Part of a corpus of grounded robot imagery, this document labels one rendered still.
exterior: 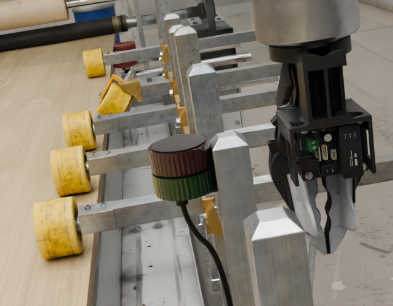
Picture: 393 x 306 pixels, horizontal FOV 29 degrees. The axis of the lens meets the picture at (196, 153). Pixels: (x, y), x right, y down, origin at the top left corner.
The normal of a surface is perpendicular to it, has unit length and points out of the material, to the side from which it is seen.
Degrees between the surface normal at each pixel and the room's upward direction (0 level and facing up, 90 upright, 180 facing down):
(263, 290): 90
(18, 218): 0
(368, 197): 0
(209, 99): 90
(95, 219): 90
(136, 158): 90
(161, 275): 0
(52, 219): 53
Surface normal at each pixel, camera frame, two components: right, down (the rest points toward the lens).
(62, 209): -0.08, -0.66
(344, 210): -0.98, 0.13
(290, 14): -0.40, 0.33
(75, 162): -0.01, -0.26
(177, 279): -0.15, -0.94
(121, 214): 0.09, 0.29
